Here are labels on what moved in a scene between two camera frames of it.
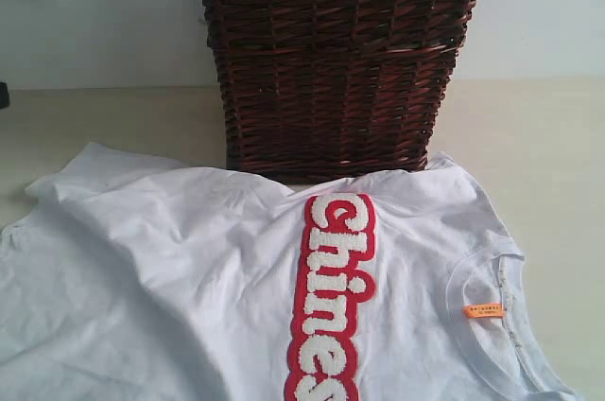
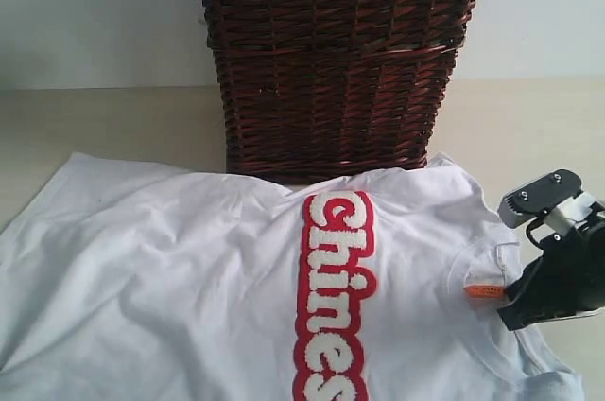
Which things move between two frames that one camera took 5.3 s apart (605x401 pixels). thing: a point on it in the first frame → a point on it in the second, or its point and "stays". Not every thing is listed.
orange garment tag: [483, 310] → [478, 290]
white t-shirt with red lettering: [123, 279] stays
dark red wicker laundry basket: [337, 70] stays
